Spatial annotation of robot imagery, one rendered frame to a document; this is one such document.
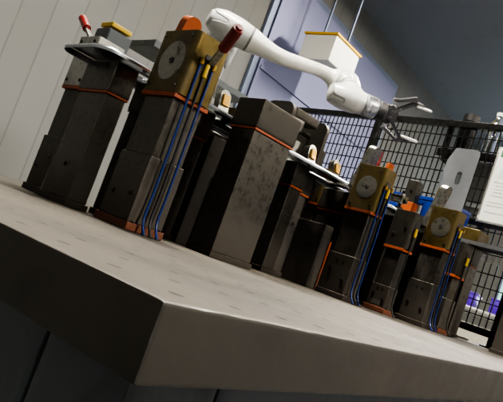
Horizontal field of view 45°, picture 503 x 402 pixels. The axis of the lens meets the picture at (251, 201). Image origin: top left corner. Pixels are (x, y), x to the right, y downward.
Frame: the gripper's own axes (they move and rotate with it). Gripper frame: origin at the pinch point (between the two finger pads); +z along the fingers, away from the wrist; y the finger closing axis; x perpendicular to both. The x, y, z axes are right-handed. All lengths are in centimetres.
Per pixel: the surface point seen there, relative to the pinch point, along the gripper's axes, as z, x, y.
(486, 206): 28.0, -27.5, -15.7
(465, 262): 3, -82, -21
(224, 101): -81, -91, 2
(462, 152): 5.5, -36.9, 1.8
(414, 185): -2.6, -30.7, -16.9
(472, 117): 21.2, 8.3, 9.5
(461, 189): 7.8, -45.6, -8.7
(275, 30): -55, 294, -12
